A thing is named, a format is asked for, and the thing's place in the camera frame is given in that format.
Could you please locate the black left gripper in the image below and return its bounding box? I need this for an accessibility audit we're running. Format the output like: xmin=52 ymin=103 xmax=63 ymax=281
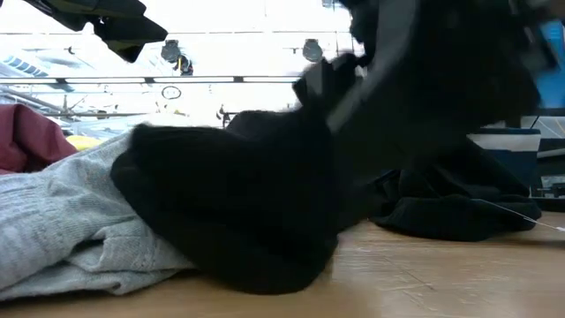
xmin=24 ymin=0 xmax=170 ymax=64

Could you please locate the blue panel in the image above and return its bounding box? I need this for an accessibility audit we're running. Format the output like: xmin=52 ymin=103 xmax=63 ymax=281
xmin=536 ymin=19 xmax=565 ymax=110

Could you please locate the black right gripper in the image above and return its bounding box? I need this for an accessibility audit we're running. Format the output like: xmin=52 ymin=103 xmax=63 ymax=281
xmin=326 ymin=0 xmax=556 ymax=152

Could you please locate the dark round lamp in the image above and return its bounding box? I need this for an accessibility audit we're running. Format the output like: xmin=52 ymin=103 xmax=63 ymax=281
xmin=302 ymin=38 xmax=324 ymax=64
xmin=160 ymin=39 xmax=183 ymax=64

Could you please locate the black cloth with string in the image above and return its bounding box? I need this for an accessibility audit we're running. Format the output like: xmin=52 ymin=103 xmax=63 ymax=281
xmin=370 ymin=140 xmax=543 ymax=243

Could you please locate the light grey knit cloth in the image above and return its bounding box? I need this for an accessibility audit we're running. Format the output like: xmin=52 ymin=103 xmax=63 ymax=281
xmin=0 ymin=131 xmax=198 ymax=302

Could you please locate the black knit cloth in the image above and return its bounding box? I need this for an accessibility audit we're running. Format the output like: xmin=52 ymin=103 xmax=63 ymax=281
xmin=109 ymin=110 xmax=380 ymax=296

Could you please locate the yellow knit cloth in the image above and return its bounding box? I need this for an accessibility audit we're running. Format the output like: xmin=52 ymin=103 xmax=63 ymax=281
xmin=65 ymin=134 xmax=105 ymax=153

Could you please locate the thin white string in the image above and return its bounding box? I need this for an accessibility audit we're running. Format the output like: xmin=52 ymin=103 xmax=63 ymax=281
xmin=472 ymin=198 xmax=565 ymax=232

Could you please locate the small dark background object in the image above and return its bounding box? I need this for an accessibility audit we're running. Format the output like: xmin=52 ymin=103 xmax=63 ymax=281
xmin=173 ymin=54 xmax=194 ymax=77

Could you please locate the grey horizontal railing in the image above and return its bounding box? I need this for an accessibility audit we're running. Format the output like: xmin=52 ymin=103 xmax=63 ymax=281
xmin=0 ymin=75 xmax=306 ymax=86

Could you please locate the maroon cloth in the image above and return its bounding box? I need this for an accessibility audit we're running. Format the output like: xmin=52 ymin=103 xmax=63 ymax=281
xmin=0 ymin=103 xmax=79 ymax=176

